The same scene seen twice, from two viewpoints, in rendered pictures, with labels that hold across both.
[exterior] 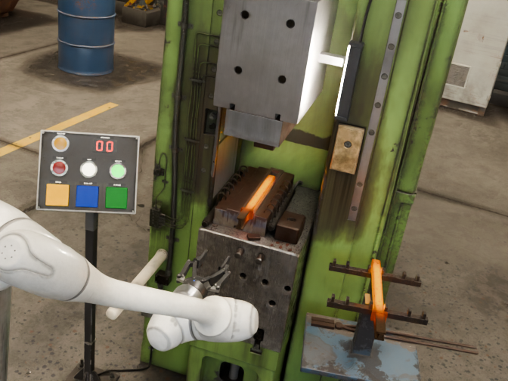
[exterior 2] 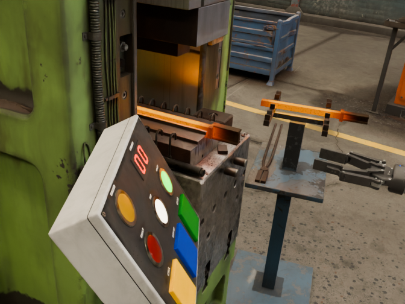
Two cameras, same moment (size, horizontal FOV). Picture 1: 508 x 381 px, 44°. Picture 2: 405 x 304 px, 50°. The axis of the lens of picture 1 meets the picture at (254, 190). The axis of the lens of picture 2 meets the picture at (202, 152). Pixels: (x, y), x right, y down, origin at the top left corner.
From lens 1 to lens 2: 2.23 m
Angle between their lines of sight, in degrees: 69
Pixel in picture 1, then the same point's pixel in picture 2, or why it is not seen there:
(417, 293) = not seen: hidden behind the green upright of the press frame
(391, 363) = (304, 158)
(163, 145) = (82, 131)
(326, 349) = (296, 182)
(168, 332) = not seen: outside the picture
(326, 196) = (206, 77)
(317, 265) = not seen: hidden behind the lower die
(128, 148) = (147, 141)
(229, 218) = (199, 150)
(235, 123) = (204, 25)
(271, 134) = (224, 20)
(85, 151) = (141, 188)
